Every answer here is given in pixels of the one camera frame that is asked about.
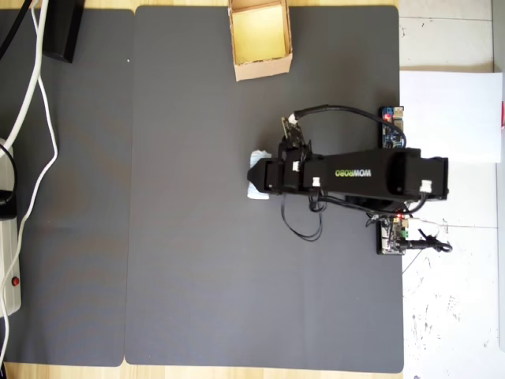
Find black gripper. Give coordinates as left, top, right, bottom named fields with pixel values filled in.
left=247, top=149, right=313, bottom=197

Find light blue yarn-wrapped block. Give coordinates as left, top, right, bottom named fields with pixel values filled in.
left=246, top=148, right=274, bottom=201

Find open cardboard box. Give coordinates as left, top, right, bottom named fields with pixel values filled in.
left=227, top=0, right=295, bottom=83

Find large grey textured mat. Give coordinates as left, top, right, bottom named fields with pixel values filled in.
left=124, top=4, right=406, bottom=374

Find blue circuit board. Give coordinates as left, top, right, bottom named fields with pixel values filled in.
left=379, top=105, right=407, bottom=150

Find black controller board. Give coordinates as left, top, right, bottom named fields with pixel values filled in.
left=373, top=215, right=410, bottom=256

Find small grey textured mat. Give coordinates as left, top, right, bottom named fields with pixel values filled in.
left=0, top=8, right=137, bottom=368

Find black barrel power lead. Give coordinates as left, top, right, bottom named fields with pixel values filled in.
left=407, top=235, right=454, bottom=254

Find white paper sheet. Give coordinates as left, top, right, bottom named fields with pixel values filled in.
left=398, top=69, right=505, bottom=165

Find black rectangular stand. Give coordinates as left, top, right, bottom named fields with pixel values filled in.
left=42, top=0, right=86, bottom=65

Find black power plug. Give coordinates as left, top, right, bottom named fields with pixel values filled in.
left=0, top=189, right=17, bottom=220

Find thin black servo wires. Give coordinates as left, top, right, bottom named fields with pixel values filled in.
left=280, top=192, right=327, bottom=242

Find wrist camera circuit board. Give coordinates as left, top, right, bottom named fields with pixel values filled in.
left=280, top=114, right=309, bottom=149

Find thick black camera cable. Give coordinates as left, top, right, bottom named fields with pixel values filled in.
left=290, top=103, right=398, bottom=140

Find thin white cable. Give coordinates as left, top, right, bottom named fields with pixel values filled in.
left=0, top=74, right=58, bottom=362

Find black power cable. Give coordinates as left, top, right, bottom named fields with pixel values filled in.
left=0, top=143, right=19, bottom=198

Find thick white cable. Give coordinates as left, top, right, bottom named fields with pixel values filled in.
left=0, top=0, right=45, bottom=149

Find white power strip red switch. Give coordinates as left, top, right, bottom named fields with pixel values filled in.
left=0, top=137, right=23, bottom=317

